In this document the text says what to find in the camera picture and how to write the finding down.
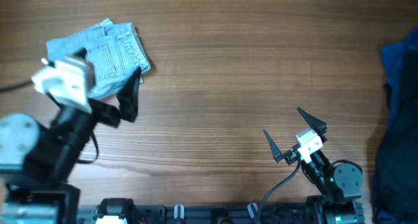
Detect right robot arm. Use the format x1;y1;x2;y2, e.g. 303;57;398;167
255;108;364;224

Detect dark blue garment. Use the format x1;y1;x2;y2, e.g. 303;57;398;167
372;29;417;223

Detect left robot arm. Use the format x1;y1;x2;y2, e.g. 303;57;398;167
1;48;142;223

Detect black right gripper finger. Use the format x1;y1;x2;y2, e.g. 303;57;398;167
263;130;283;162
297;107;327;142

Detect light blue denim shorts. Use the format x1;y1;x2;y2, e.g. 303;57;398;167
46;18;152;100

